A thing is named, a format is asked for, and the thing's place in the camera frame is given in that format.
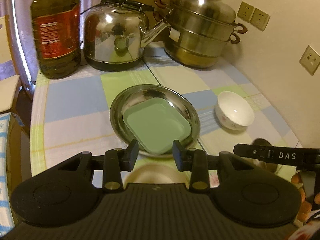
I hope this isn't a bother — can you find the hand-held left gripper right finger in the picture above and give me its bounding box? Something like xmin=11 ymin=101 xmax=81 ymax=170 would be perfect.
xmin=172 ymin=140 xmax=252 ymax=191

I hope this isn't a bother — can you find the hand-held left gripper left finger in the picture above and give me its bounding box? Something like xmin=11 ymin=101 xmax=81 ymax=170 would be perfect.
xmin=59 ymin=139 xmax=139 ymax=193

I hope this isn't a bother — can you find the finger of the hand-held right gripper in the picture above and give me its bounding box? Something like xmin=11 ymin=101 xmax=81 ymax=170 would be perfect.
xmin=233 ymin=143 xmax=272 ymax=160

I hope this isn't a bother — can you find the small steel bowl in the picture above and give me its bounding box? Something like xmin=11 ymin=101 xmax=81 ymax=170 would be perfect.
xmin=250 ymin=137 xmax=278 ymax=175

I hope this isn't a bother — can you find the cream bowl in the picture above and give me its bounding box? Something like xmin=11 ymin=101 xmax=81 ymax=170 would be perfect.
xmin=124 ymin=163 xmax=189 ymax=188

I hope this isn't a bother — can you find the green square plate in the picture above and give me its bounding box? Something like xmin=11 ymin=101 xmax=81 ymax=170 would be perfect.
xmin=122 ymin=97 xmax=193 ymax=155

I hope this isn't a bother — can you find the white floral bowl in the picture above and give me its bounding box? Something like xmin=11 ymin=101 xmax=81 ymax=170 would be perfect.
xmin=214 ymin=91 xmax=255 ymax=131

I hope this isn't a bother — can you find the round steel plate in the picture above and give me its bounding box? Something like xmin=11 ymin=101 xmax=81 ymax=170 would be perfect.
xmin=109 ymin=85 xmax=201 ymax=159

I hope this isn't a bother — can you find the person's right hand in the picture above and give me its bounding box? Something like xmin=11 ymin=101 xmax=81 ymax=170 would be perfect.
xmin=291 ymin=172 xmax=314 ymax=224

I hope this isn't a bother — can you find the checked tablecloth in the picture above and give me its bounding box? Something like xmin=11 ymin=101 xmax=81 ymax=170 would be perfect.
xmin=29 ymin=41 xmax=304 ymax=189

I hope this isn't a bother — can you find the steel kettle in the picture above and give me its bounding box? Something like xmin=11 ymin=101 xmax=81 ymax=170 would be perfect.
xmin=80 ymin=0 xmax=172 ymax=72

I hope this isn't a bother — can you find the steel steamer pot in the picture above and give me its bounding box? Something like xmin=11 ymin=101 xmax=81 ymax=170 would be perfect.
xmin=153 ymin=0 xmax=248 ymax=69

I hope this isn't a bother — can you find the white chair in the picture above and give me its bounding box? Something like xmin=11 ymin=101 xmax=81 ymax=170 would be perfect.
xmin=0 ymin=15 xmax=22 ymax=113

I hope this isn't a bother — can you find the cooking oil bottle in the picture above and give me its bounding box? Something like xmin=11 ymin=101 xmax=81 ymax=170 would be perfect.
xmin=30 ymin=0 xmax=82 ymax=80

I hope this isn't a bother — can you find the beige round-hole wall socket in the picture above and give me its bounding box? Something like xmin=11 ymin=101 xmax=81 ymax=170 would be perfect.
xmin=299 ymin=45 xmax=320 ymax=76

